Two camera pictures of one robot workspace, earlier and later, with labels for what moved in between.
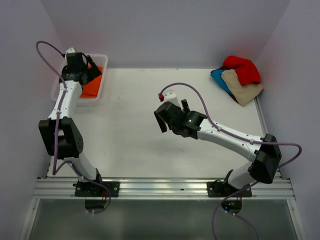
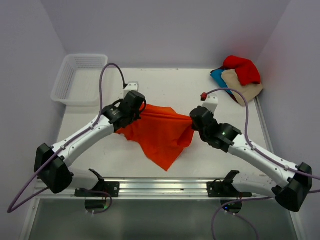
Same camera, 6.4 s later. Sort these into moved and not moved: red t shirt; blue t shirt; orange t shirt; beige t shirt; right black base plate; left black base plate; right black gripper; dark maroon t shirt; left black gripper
Moved: orange t shirt; left black gripper; right black gripper
Not moved: beige t shirt; blue t shirt; dark maroon t shirt; left black base plate; red t shirt; right black base plate
